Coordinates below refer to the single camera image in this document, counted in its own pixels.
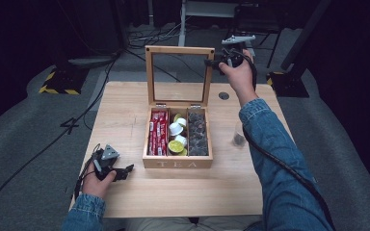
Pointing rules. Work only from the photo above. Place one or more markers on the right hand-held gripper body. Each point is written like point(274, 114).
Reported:
point(236, 53)

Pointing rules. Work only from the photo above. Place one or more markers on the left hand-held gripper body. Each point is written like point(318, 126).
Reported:
point(104, 165)

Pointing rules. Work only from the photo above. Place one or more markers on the wooden tea box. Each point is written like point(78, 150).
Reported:
point(176, 163)

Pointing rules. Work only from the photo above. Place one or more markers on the clear glass cup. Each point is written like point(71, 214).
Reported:
point(238, 128)

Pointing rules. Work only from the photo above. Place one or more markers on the pile of dark tea bags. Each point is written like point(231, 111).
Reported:
point(198, 134)

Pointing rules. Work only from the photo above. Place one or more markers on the person's left hand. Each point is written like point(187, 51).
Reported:
point(94, 187)

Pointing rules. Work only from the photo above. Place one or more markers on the person's right hand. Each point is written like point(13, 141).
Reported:
point(242, 80)

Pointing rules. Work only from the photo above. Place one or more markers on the black metal chair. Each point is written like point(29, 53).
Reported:
point(263, 24)

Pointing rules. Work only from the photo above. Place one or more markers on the white desk top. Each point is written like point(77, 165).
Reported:
point(212, 9)

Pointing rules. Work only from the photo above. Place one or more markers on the row of red stick packets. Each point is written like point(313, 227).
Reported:
point(159, 133)

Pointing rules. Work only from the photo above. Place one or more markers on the black yellow-striped stand base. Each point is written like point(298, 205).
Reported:
point(287, 85)
point(62, 82)

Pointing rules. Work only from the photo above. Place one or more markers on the person's left leg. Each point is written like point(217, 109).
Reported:
point(160, 224)

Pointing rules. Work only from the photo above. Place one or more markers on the person's leg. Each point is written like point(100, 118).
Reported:
point(160, 224)
point(228, 224)

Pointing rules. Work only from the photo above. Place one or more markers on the pile of white green-lidded capsules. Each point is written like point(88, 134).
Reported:
point(175, 129)

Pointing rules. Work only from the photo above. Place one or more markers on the black slanted stand pole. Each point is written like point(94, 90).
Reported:
point(305, 33)

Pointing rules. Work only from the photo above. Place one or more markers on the person's right leg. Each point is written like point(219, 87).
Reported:
point(228, 224)

